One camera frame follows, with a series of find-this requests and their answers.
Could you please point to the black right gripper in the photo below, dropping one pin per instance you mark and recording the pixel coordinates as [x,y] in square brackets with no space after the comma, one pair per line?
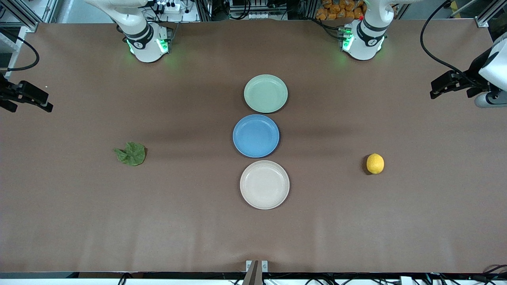
[5,92]

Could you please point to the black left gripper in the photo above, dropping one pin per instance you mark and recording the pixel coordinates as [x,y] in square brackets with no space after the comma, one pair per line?
[472,76]

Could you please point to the yellow lemon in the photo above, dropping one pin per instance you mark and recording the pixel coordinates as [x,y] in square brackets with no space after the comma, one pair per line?
[375,164]

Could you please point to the green lettuce leaf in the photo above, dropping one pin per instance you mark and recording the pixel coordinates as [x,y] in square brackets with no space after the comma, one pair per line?
[132,154]

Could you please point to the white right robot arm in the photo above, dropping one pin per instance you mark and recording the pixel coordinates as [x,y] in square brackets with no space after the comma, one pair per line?
[142,39]

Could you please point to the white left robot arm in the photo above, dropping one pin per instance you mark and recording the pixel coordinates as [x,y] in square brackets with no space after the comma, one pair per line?
[368,39]

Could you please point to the bag of orange fruits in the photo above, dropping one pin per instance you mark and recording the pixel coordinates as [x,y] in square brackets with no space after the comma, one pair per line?
[340,10]

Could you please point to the white power strip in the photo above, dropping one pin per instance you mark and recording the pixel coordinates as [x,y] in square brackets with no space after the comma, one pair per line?
[169,6]

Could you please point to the pale green plate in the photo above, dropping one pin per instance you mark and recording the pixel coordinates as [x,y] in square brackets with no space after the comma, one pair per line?
[265,94]

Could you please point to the blue plate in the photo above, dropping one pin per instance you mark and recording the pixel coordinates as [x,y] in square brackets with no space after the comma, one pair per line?
[256,136]

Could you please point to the beige plate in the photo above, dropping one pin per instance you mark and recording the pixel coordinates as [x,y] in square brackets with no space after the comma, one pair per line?
[264,185]

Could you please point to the black equipment rack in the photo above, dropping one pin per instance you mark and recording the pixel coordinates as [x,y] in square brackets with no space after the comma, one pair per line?
[253,8]

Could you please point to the aluminium frame profile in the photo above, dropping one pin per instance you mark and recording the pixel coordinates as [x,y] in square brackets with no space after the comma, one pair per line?
[485,18]
[23,16]

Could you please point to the metal bracket with post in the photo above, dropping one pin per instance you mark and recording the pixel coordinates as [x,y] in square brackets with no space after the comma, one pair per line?
[255,271]

